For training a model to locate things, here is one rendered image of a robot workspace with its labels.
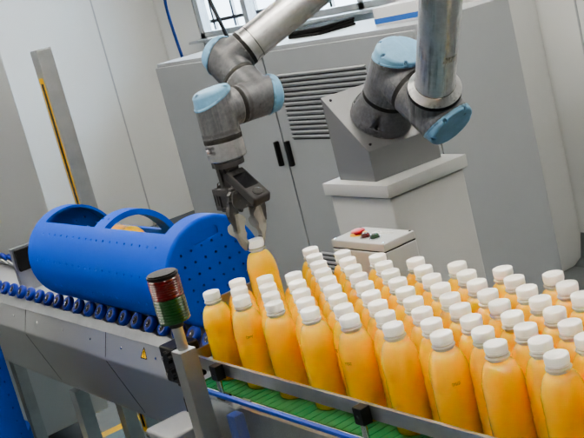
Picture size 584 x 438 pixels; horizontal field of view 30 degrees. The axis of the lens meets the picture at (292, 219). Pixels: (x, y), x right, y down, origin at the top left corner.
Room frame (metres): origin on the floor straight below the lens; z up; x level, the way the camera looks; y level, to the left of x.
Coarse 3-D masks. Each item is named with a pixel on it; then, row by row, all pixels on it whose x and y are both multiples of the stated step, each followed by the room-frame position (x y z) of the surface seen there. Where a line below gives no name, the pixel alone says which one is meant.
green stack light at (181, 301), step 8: (184, 296) 2.03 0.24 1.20; (160, 304) 2.01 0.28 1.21; (168, 304) 2.01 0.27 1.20; (176, 304) 2.01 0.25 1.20; (184, 304) 2.03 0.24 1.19; (160, 312) 2.02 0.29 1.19; (168, 312) 2.01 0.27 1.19; (176, 312) 2.01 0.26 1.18; (184, 312) 2.02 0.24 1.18; (160, 320) 2.02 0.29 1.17; (168, 320) 2.01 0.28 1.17; (176, 320) 2.01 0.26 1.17; (184, 320) 2.02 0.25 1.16
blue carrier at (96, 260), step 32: (64, 224) 3.12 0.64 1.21; (96, 224) 2.96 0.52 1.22; (160, 224) 3.04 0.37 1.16; (192, 224) 2.59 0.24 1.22; (224, 224) 2.64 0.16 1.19; (32, 256) 3.23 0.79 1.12; (64, 256) 3.03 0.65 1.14; (96, 256) 2.86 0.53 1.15; (128, 256) 2.71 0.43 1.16; (160, 256) 2.57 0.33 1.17; (192, 256) 2.58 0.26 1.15; (224, 256) 2.62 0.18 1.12; (64, 288) 3.11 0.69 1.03; (96, 288) 2.89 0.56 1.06; (128, 288) 2.71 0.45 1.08; (192, 288) 2.56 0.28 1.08; (224, 288) 2.61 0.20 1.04; (192, 320) 2.55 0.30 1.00
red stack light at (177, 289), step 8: (168, 280) 2.01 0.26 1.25; (176, 280) 2.02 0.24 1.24; (152, 288) 2.02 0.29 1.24; (160, 288) 2.01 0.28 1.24; (168, 288) 2.01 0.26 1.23; (176, 288) 2.02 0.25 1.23; (152, 296) 2.02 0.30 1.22; (160, 296) 2.01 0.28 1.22; (168, 296) 2.01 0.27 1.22; (176, 296) 2.01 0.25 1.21
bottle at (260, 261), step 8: (248, 256) 2.46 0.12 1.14; (256, 256) 2.44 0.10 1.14; (264, 256) 2.44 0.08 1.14; (272, 256) 2.46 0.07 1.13; (248, 264) 2.45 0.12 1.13; (256, 264) 2.44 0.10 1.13; (264, 264) 2.44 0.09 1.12; (272, 264) 2.44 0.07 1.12; (248, 272) 2.46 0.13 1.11; (256, 272) 2.43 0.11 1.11; (264, 272) 2.43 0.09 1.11; (272, 272) 2.44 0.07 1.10; (280, 280) 2.46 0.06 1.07; (256, 288) 2.44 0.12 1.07; (280, 288) 2.45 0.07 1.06
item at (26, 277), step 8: (16, 248) 3.65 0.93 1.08; (24, 248) 3.65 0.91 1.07; (16, 256) 3.63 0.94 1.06; (24, 256) 3.65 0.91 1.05; (16, 264) 3.64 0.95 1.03; (24, 264) 3.64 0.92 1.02; (16, 272) 3.65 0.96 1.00; (24, 272) 3.65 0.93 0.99; (32, 272) 3.67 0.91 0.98; (24, 280) 3.65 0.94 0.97; (32, 280) 3.66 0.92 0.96
